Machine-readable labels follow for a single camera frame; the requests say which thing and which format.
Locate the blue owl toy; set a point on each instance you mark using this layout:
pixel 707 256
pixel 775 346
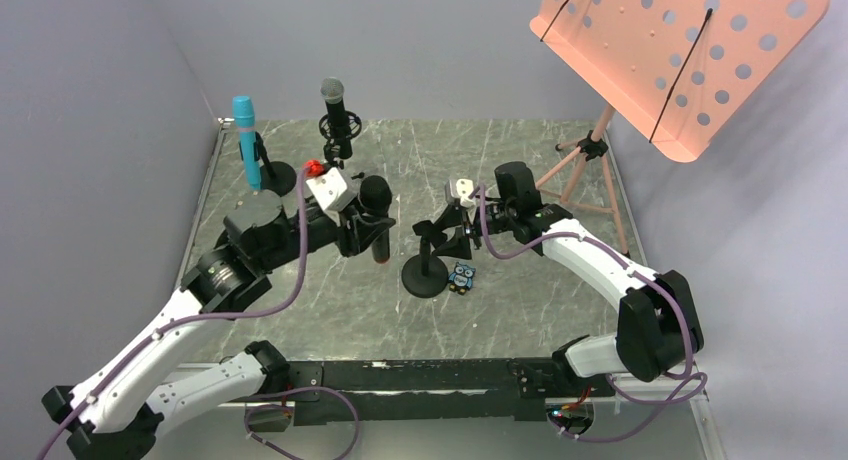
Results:
pixel 460 279

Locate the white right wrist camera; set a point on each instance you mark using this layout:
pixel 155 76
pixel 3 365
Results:
pixel 460 192

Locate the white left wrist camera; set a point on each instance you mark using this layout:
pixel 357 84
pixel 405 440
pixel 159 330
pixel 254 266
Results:
pixel 330 187

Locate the pink music stand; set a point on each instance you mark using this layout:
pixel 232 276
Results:
pixel 678 71

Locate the black round-base mic stand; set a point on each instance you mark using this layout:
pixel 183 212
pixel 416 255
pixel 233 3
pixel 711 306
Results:
pixel 277 176

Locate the black microphone orange end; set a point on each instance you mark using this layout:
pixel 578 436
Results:
pixel 376 197

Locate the blue toy microphone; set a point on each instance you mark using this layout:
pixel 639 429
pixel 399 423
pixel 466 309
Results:
pixel 244 118

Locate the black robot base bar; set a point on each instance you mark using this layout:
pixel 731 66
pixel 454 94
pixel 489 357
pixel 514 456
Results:
pixel 518 388

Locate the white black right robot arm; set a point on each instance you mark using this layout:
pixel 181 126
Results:
pixel 657 331

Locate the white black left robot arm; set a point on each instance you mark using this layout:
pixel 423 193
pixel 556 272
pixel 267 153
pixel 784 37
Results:
pixel 120 412

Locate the black round-base phone stand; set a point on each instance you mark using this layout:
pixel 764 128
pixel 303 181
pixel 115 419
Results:
pixel 425 275

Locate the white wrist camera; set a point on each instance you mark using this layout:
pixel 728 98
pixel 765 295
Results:
pixel 330 187
pixel 460 192

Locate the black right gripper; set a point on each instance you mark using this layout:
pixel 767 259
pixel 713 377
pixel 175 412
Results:
pixel 460 228

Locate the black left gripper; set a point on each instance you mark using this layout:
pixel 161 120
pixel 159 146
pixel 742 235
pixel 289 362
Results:
pixel 361 224

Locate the black microphone silver head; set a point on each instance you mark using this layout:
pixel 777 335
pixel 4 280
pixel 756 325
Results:
pixel 338 125

